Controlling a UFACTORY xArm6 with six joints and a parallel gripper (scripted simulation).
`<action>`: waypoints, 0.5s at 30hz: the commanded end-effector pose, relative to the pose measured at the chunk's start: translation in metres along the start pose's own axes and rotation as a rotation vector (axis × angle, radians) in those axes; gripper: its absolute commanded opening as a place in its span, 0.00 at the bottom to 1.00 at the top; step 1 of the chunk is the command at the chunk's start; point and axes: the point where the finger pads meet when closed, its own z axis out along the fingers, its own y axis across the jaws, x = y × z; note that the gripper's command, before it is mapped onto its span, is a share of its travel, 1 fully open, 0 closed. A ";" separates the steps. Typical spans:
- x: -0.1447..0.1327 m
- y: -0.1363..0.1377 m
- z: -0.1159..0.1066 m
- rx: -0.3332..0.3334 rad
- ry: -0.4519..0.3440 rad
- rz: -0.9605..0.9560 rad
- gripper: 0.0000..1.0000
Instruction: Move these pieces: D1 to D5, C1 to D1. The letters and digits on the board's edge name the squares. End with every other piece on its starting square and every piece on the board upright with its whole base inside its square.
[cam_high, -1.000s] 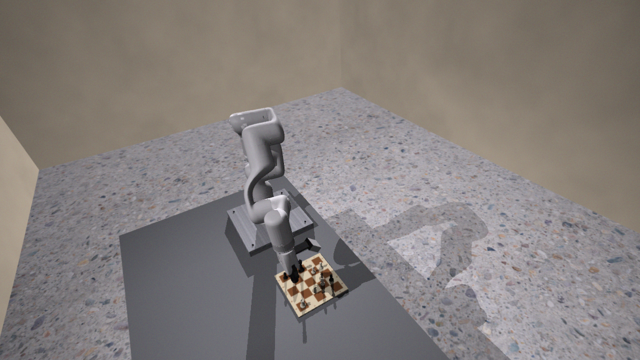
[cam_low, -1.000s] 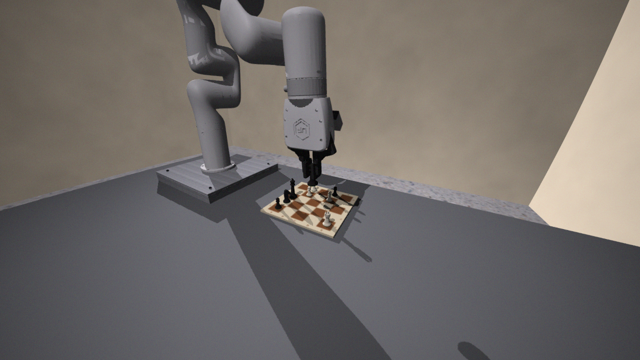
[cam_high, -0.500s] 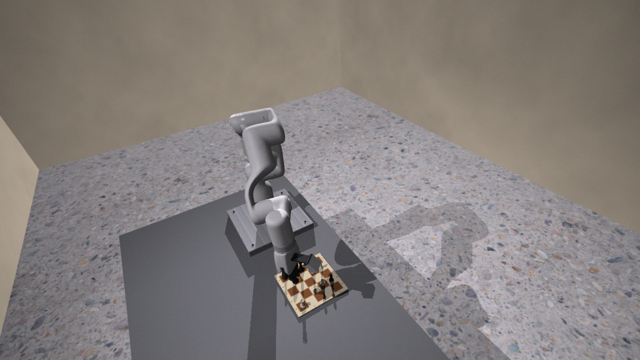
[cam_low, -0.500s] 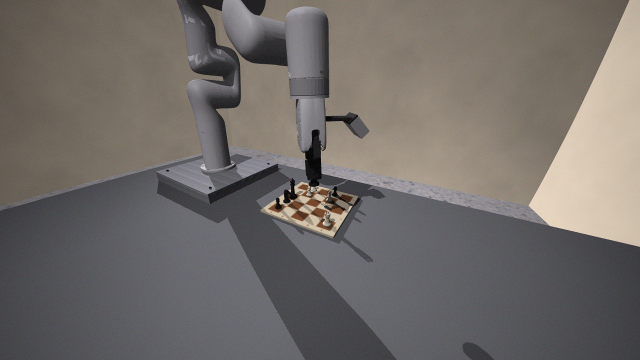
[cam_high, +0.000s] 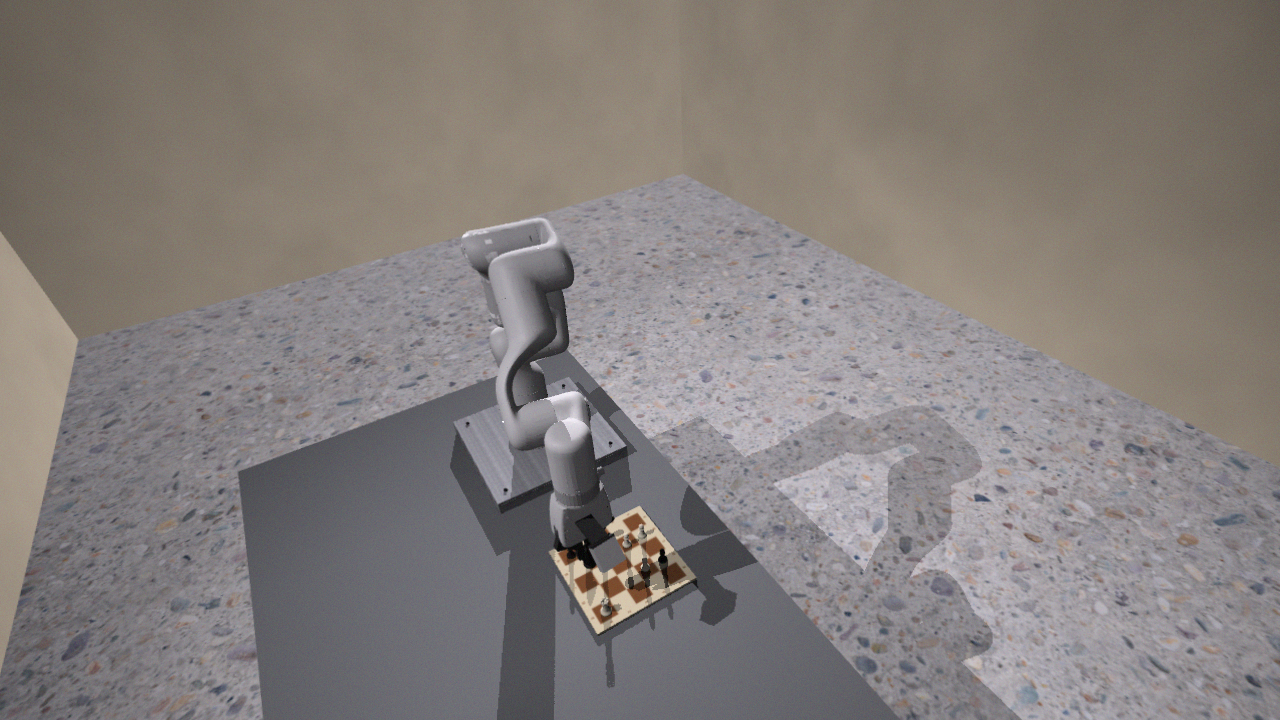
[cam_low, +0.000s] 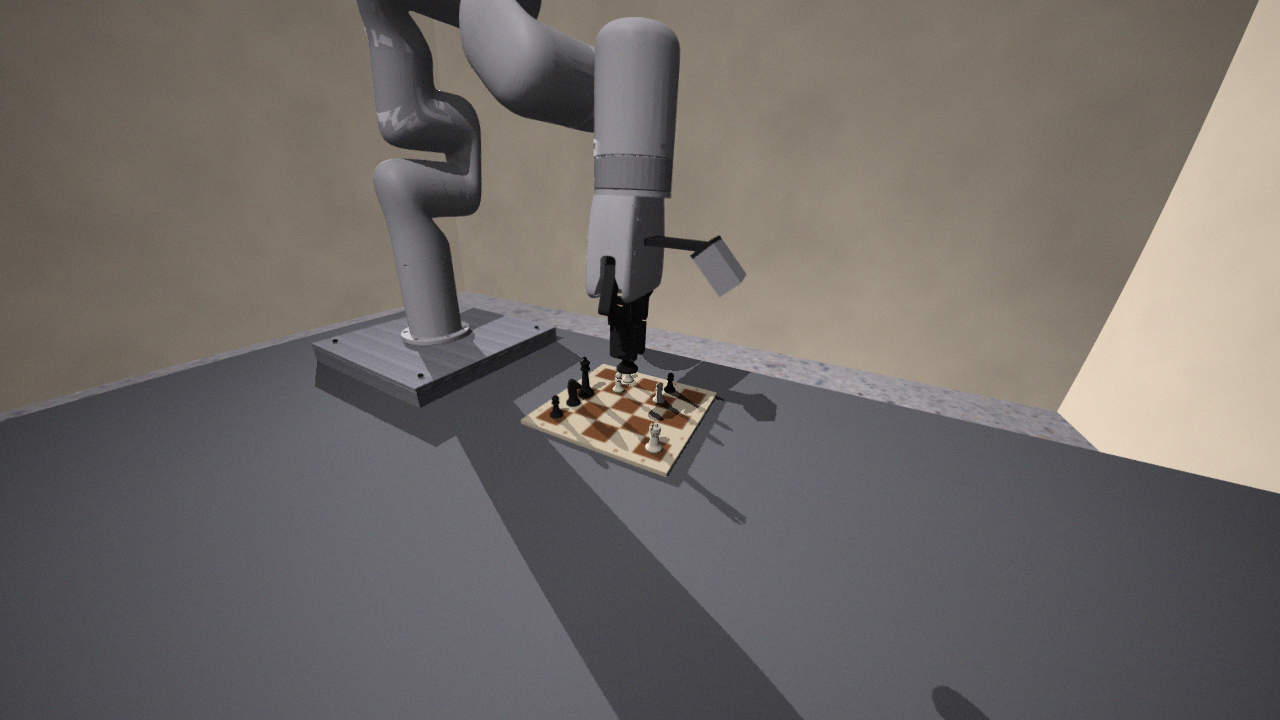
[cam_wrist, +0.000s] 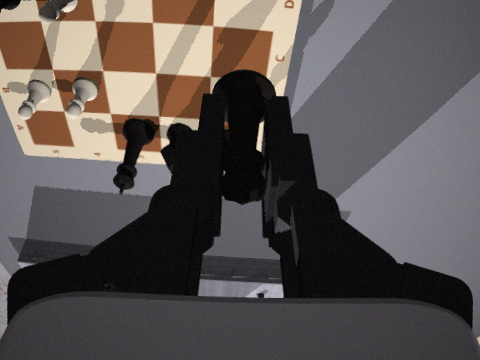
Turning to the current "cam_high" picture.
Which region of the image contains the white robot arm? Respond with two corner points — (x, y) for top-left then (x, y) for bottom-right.
(461, 218), (626, 573)

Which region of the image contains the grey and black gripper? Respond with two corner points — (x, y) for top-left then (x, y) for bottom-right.
(550, 480), (614, 565)

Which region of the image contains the brown and cream chessboard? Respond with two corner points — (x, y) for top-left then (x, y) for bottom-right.
(549, 506), (698, 635)

